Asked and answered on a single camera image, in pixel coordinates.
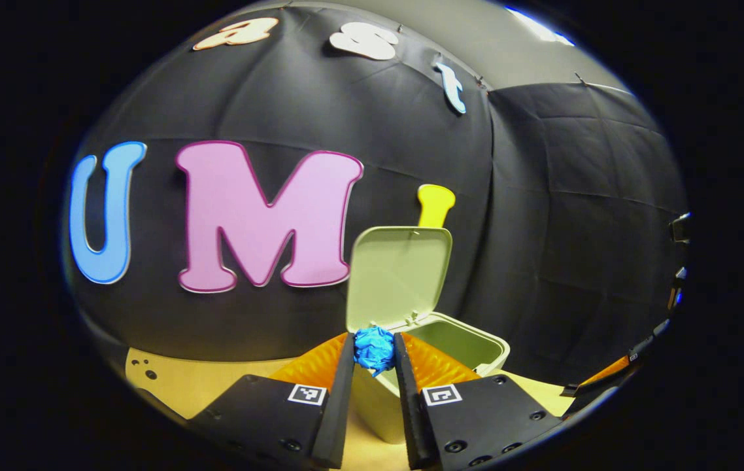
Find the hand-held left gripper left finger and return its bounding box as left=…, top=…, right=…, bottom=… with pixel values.
left=186, top=332, right=356, bottom=470

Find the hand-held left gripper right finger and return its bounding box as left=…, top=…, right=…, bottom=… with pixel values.
left=393, top=332, right=566, bottom=470

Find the blue paper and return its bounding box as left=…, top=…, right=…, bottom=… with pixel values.
left=354, top=326, right=396, bottom=377

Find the wooden desktop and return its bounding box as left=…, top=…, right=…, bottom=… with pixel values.
left=125, top=347, right=575, bottom=471

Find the black backdrop cloth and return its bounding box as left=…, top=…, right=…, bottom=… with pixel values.
left=65, top=3, right=690, bottom=393

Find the pale green desktop garbage bin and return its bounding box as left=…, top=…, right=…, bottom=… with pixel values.
left=346, top=226, right=511, bottom=445

